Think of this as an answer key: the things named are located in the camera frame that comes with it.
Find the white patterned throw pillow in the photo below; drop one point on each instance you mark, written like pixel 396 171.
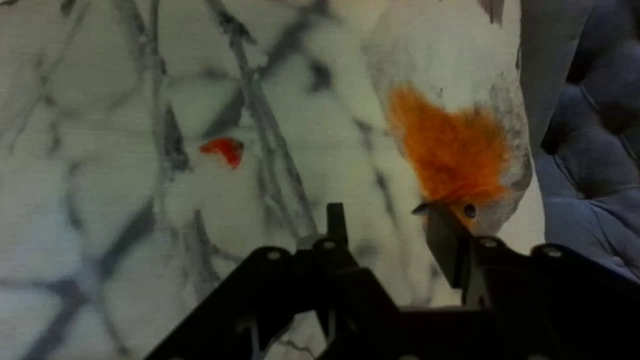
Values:
pixel 149 147

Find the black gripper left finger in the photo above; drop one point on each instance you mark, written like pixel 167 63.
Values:
pixel 337 232

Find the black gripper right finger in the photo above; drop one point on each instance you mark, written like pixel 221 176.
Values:
pixel 446 239

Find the grey tufted sofa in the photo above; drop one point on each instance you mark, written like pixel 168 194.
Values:
pixel 580 79

